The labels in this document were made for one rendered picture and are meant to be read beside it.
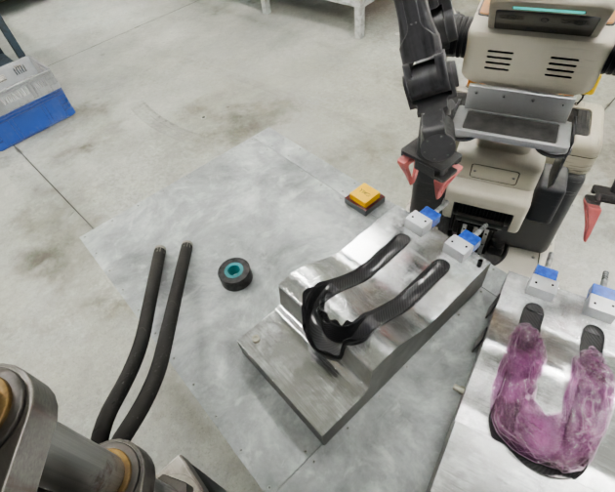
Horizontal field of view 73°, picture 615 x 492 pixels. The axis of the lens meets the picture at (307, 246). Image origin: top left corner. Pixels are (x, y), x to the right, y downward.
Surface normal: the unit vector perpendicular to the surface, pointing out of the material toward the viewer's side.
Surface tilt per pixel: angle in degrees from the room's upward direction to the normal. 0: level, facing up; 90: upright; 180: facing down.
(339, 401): 0
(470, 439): 0
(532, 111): 90
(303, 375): 0
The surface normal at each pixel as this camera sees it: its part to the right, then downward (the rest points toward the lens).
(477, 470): -0.10, -0.64
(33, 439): 0.99, -0.13
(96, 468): 0.99, 0.04
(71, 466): 0.91, 0.25
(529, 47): -0.40, 0.80
